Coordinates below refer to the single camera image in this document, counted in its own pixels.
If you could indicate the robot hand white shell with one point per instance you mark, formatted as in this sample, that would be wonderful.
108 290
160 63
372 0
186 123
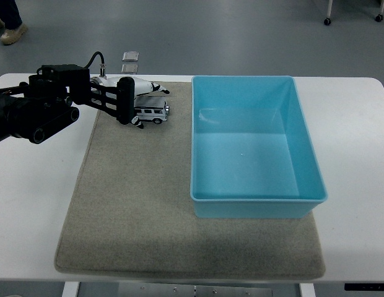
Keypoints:
142 86

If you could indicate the white toy car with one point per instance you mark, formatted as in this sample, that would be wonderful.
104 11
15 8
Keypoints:
151 113

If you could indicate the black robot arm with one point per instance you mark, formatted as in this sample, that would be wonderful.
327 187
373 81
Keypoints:
40 114

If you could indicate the blue plastic box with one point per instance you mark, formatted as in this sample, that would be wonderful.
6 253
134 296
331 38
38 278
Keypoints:
251 167

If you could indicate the grey-beige felt mat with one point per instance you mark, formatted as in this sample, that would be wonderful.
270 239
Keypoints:
133 201

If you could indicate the person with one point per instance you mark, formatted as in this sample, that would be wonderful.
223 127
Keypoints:
12 34

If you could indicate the white cart leg with caster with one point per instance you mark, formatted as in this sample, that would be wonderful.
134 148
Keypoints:
329 10
380 12

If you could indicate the grey metal plate with screws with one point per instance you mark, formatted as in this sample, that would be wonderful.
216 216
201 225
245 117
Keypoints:
195 290

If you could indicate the white table leg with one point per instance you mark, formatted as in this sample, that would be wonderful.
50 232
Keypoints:
307 290
69 290

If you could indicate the black table control panel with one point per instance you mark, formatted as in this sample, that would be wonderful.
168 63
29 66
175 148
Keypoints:
367 287

